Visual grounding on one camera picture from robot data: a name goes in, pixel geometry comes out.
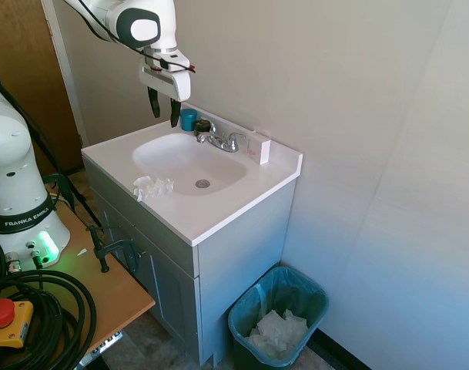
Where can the small black round jar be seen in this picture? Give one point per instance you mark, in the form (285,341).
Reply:
(202,126)

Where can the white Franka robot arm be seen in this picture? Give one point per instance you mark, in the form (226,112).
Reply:
(11,165)

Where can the grey vanity cabinet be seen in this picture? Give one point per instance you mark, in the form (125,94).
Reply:
(234,285)

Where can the black baseboard strip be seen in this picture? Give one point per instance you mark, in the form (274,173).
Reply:
(334,347)

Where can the white tissue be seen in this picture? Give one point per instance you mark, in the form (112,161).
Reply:
(153,187)

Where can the pile of used white tissues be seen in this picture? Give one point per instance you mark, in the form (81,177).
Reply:
(278,331)

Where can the teal round jar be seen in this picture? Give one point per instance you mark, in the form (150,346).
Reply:
(188,119)

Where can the white rectangular box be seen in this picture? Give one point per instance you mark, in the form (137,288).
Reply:
(259,148)

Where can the white sink countertop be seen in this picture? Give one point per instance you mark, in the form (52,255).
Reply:
(234,189)

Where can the trash bin with blue liner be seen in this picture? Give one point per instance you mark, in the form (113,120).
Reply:
(243,308)

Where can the yellow emergency stop box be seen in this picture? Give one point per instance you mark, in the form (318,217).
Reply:
(9,320)

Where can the chrome faucet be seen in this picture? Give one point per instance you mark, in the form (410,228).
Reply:
(222,140)

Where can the metal sink drain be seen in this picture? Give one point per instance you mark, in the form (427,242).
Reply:
(202,183)

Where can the small cabinet door knob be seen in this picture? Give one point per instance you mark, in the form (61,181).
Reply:
(141,253)

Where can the brown wooden door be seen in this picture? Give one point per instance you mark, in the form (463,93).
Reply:
(22,58)

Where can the wrist camera with red mount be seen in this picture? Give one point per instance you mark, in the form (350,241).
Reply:
(172,63)

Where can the black metal clamp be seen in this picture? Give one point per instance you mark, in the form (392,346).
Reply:
(103,250)

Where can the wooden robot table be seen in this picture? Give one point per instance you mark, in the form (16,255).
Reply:
(114,293)

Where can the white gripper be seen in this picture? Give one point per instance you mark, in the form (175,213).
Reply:
(168,83)

